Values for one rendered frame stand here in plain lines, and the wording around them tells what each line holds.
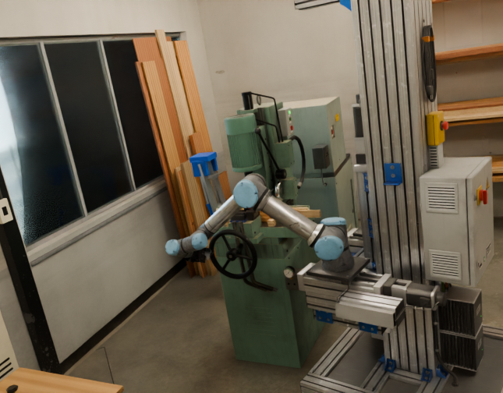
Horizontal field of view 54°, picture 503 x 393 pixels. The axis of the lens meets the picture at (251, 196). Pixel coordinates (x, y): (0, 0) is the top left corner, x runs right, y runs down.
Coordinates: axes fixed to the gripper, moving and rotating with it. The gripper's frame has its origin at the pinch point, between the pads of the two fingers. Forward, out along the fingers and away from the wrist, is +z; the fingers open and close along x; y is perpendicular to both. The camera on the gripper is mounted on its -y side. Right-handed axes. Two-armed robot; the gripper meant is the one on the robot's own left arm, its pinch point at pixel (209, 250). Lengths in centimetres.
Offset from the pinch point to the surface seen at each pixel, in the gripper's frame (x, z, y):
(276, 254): 27.9, 26.4, -1.4
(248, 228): 18.2, 8.6, -13.2
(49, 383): -47, -52, 68
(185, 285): -107, 141, 17
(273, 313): 20, 45, 32
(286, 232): 36.0, 19.8, -12.8
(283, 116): 26, 29, -84
